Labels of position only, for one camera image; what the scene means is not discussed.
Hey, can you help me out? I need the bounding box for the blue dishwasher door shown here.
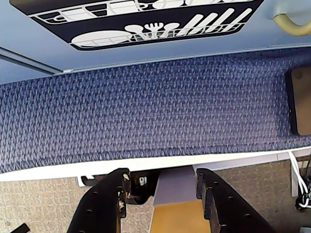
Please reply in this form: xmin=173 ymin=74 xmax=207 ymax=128
xmin=0 ymin=0 xmax=311 ymax=73

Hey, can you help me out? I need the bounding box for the gold dishwasher door handle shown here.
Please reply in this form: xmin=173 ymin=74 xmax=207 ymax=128
xmin=273 ymin=11 xmax=311 ymax=37

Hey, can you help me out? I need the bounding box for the black under-desk hook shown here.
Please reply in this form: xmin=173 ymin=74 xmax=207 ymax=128
xmin=80 ymin=174 xmax=98 ymax=187

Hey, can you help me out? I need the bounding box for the white cable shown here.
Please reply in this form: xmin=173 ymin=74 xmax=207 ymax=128
xmin=288 ymin=150 xmax=311 ymax=209

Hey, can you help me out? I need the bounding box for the black table clamp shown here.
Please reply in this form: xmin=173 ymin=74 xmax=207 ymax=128
xmin=128 ymin=169 xmax=158 ymax=206

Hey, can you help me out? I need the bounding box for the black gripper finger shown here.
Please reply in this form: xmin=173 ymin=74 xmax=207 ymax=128
xmin=66 ymin=167 xmax=133 ymax=233
xmin=196 ymin=167 xmax=270 ymax=233

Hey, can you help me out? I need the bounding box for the blue toy kitchen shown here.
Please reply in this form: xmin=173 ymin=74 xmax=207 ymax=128
xmin=0 ymin=0 xmax=311 ymax=85

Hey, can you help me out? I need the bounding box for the blue woven floor mat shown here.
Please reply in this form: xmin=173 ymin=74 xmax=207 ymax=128
xmin=0 ymin=46 xmax=311 ymax=174

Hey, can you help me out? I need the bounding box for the black dishwasher rack sticker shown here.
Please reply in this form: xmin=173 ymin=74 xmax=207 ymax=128
xmin=9 ymin=0 xmax=265 ymax=51

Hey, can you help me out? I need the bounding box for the wooden board with black edge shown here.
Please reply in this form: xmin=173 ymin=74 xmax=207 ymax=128
xmin=285 ymin=67 xmax=311 ymax=136

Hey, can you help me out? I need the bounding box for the black flat strip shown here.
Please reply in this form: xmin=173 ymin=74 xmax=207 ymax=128
xmin=12 ymin=222 xmax=30 ymax=233

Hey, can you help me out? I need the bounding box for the grey and yellow box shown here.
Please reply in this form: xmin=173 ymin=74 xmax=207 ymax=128
xmin=149 ymin=166 xmax=212 ymax=233

